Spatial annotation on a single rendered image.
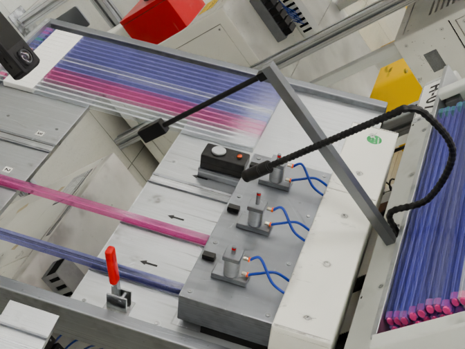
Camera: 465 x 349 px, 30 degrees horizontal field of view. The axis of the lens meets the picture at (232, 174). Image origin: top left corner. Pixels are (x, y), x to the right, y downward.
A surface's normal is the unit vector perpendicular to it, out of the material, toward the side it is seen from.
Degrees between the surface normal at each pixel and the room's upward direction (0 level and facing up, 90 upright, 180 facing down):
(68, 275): 0
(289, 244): 48
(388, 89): 90
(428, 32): 90
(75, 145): 0
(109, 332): 90
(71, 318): 90
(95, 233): 0
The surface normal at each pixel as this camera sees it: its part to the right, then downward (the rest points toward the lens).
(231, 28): -0.32, 0.58
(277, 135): 0.08, -0.77
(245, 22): 0.76, -0.33
